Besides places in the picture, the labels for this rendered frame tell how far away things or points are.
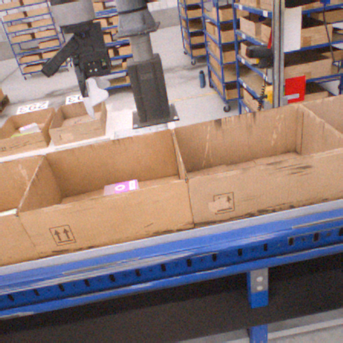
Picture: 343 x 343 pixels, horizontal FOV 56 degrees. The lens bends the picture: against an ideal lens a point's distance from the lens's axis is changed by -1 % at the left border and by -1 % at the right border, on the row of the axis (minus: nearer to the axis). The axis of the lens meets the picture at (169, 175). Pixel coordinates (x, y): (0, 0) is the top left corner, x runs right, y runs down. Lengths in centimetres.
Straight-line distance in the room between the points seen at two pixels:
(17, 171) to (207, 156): 59
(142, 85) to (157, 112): 17
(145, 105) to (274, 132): 89
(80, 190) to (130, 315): 41
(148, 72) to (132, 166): 81
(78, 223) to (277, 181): 47
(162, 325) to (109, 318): 16
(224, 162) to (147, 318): 53
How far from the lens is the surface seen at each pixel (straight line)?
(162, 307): 104
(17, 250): 88
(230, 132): 103
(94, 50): 82
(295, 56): 265
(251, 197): 80
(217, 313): 100
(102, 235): 82
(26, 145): 190
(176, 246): 78
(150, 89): 177
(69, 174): 106
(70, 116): 219
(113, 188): 98
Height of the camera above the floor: 145
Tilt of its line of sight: 32 degrees down
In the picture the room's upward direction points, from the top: 11 degrees counter-clockwise
